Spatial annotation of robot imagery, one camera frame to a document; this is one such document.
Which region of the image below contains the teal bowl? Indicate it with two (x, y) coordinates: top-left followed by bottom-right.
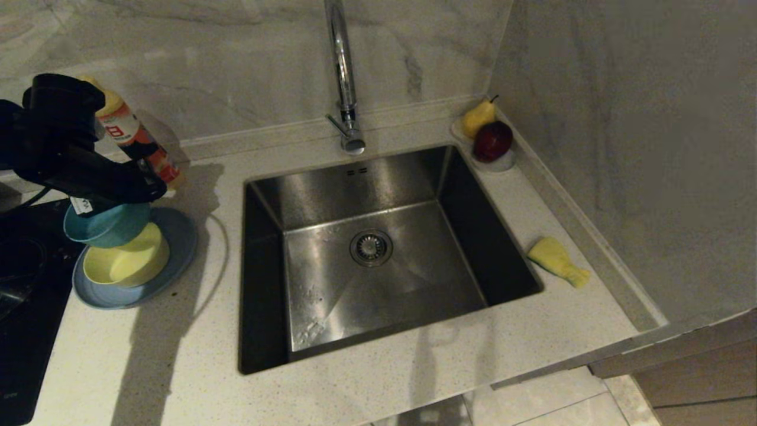
(63, 201), (152, 249)

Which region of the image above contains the yellow bowl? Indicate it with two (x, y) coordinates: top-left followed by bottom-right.
(83, 222), (171, 289)

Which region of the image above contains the stainless steel sink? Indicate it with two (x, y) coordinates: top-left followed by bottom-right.
(238, 144), (544, 376)

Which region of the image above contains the yellow pear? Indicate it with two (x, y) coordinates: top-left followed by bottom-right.
(462, 95), (500, 140)

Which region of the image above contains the metal sink drain strainer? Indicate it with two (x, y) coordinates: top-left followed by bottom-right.
(350, 230), (394, 267)

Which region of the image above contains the small white dish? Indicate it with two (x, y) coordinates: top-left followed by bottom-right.
(451, 115), (518, 173)

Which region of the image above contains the red apple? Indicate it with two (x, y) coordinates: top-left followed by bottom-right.
(473, 121), (515, 163)

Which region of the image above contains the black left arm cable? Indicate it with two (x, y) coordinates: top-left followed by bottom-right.
(0, 186), (54, 214)

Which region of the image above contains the blue plate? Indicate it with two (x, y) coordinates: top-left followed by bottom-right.
(72, 207), (199, 310)

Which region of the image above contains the yellow sponge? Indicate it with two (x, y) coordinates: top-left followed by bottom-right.
(528, 237), (591, 289)

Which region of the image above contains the chrome faucet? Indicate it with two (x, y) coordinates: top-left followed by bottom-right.
(323, 0), (367, 156)

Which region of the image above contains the black induction cooktop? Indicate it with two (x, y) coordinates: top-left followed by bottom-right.
(0, 198), (86, 426)

